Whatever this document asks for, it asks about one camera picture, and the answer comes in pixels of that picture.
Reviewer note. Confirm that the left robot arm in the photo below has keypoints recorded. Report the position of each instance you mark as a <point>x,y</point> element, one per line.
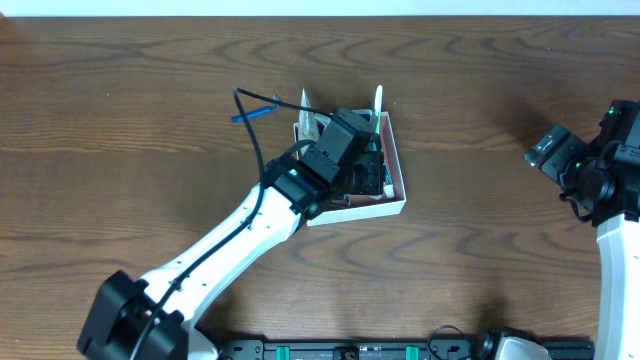
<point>155,316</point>

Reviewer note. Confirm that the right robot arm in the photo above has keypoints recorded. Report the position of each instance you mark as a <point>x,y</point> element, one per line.
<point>601,184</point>

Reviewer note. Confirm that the blue disposable razor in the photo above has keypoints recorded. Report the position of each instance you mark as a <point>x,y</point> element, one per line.
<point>272,106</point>

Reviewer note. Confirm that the green and red toothpaste tube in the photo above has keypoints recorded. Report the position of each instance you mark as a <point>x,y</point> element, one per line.
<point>387,182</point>

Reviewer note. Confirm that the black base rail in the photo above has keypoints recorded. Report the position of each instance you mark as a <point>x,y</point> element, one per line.
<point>439,348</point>

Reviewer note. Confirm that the white Pantene tube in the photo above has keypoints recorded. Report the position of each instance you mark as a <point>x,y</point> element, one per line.
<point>308,128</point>

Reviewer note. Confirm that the green and white toothbrush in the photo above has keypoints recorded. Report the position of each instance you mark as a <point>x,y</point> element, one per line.
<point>377,107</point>

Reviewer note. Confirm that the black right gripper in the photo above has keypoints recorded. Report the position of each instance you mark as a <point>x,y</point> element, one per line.
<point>552,151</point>

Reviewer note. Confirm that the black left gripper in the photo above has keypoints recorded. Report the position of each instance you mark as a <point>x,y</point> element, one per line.
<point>373,173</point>

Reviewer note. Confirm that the white box with pink interior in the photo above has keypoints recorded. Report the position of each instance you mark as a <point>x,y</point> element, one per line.
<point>363,207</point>

